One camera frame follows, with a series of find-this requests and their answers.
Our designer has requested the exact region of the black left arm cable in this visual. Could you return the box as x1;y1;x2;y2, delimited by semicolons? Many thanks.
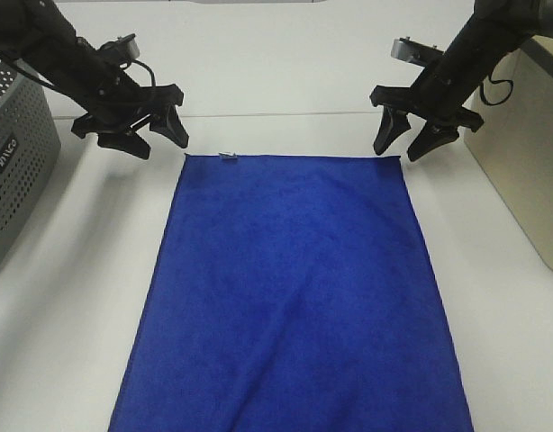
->
5;56;157;91

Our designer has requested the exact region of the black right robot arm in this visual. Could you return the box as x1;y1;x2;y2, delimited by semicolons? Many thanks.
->
370;1;553;161

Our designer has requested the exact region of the grey perforated plastic basket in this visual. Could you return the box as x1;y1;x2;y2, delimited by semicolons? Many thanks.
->
0;61;60;266

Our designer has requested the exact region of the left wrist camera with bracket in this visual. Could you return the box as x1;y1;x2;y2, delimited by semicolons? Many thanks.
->
98;33;140;66

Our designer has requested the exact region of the blue microfibre towel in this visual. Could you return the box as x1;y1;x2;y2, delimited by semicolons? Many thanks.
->
109;156;473;431

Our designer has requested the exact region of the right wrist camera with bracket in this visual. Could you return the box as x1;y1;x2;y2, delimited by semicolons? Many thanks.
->
390;37;444;68

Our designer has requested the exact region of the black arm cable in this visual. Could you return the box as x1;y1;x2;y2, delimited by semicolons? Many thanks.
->
477;60;515;107
5;56;157;91

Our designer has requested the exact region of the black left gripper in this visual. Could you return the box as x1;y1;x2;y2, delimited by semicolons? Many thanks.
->
71;78;189;160

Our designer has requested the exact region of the beige bin with grey rim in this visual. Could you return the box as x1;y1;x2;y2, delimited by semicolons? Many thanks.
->
465;36;553;270

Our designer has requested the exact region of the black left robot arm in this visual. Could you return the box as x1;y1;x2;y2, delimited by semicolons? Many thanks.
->
0;1;189;159

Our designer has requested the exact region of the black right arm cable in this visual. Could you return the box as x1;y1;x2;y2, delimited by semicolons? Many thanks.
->
477;60;515;107

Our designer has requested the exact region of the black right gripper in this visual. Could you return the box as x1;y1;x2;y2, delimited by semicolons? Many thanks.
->
370;62;484;161

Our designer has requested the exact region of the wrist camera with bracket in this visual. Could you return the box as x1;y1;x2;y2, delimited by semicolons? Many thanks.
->
390;37;444;68
98;33;140;66

